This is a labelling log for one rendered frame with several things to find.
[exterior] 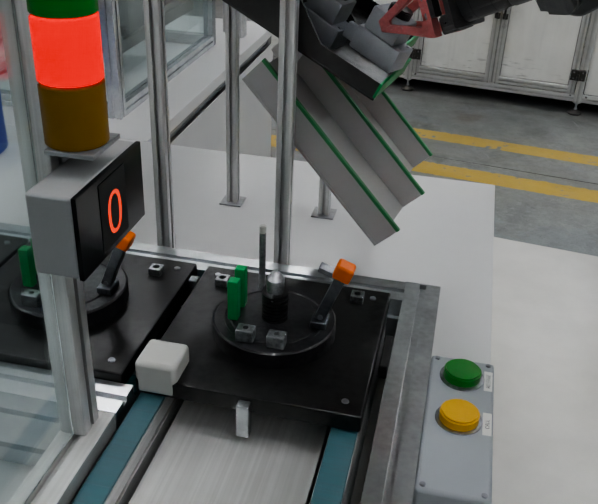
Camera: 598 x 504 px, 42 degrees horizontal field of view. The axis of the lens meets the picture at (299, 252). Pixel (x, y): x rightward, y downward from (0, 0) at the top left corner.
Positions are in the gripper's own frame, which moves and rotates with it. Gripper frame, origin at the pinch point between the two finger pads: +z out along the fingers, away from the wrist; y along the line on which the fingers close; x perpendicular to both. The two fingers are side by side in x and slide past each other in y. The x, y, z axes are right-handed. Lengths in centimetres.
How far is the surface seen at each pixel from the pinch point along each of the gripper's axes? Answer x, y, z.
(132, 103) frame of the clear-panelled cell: -6, -46, 91
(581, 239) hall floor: 93, -225, 51
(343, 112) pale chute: 8.9, -7.6, 14.9
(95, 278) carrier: 18.0, 29.3, 33.2
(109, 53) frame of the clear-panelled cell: -17, -38, 85
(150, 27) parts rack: -8.6, 14.8, 24.6
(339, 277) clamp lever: 24.4, 23.1, 3.5
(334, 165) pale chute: 14.6, 4.0, 11.8
